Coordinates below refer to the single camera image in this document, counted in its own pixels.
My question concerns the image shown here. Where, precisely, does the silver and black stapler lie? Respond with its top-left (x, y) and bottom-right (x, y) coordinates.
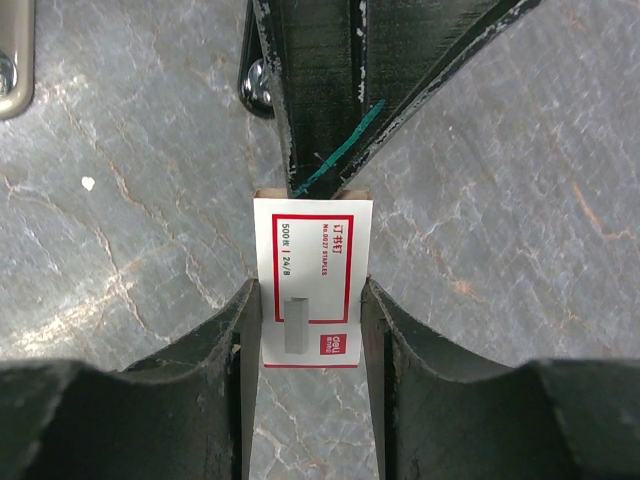
top-left (1, 0), bottom-right (35, 120)

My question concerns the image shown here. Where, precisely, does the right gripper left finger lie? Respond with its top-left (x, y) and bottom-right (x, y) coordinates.
top-left (1, 279), bottom-right (261, 479)

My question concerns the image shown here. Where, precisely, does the red white staple box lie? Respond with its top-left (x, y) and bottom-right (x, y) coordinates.
top-left (253, 188), bottom-right (373, 369)

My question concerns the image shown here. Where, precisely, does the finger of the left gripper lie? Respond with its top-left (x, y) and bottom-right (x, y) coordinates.
top-left (254, 1), bottom-right (365, 199)
top-left (331, 1), bottom-right (539, 198)

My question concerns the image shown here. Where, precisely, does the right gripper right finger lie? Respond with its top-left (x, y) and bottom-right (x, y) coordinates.
top-left (361, 281), bottom-right (639, 479)

